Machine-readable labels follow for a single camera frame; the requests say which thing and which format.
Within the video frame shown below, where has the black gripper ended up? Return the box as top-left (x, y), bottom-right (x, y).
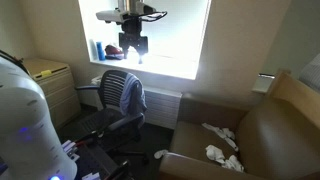
top-left (119, 18), bottom-right (148, 64)

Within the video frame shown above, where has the blue shirt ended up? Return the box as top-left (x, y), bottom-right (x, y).
top-left (120, 73), bottom-right (147, 116)

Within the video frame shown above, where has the black mesh office chair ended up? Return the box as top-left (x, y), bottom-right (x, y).
top-left (76, 70), bottom-right (149, 164)

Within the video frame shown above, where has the white sock on couch back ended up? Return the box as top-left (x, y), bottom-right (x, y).
top-left (202, 123), bottom-right (239, 152)

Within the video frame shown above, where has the white sock on couch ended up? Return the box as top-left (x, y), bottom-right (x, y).
top-left (202, 123), bottom-right (239, 152)
top-left (205, 145), bottom-right (244, 172)

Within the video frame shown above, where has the white sock on couch front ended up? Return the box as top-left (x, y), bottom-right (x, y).
top-left (205, 145), bottom-right (244, 172)

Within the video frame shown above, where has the brown leather couch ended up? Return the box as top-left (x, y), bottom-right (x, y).
top-left (158, 71), bottom-right (320, 180)

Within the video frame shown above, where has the red sneaker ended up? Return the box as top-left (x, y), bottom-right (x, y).
top-left (105, 45), bottom-right (124, 60)

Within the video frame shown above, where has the blue water bottle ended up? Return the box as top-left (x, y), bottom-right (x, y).
top-left (96, 42), bottom-right (105, 61)

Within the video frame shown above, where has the wooden drawer cabinet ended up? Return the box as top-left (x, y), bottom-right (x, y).
top-left (23, 59), bottom-right (81, 128)

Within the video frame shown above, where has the yellow sticky note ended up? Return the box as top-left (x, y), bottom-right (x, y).
top-left (41, 70), bottom-right (52, 77)

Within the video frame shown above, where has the grey striped pillow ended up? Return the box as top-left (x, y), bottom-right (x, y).
top-left (299, 53), bottom-right (320, 92)

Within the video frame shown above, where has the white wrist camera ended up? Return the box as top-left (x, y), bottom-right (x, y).
top-left (96, 10), bottom-right (129, 23)

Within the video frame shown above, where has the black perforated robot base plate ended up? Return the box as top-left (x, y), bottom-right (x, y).
top-left (62, 133), bottom-right (135, 180)

